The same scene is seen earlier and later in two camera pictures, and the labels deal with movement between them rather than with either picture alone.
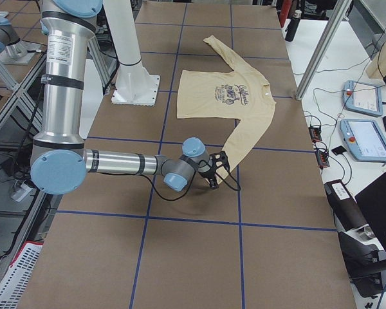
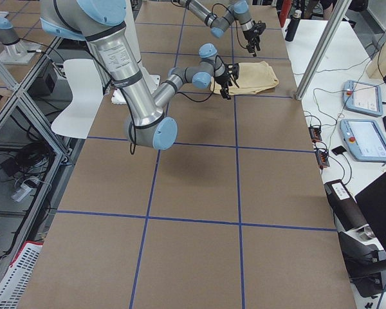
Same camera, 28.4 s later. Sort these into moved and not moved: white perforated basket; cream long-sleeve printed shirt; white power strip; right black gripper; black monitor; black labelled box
Moved: right black gripper; cream long-sleeve printed shirt
Not moved: white power strip; black monitor; white perforated basket; black labelled box
